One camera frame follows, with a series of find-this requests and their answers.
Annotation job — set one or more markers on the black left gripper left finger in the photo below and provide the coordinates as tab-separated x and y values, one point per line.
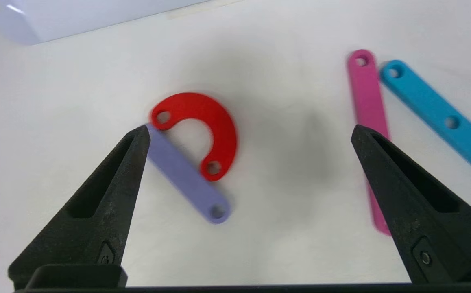
97	219

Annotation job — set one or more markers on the small red arc piece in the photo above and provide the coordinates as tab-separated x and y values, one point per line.
223	130

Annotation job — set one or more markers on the short purple strip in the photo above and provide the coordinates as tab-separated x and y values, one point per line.
186	179

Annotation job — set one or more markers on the blue strip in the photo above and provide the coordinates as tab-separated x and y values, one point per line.
430	106

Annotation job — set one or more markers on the pink strip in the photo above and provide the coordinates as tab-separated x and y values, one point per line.
367	101

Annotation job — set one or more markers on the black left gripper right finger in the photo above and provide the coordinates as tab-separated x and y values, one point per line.
435	219

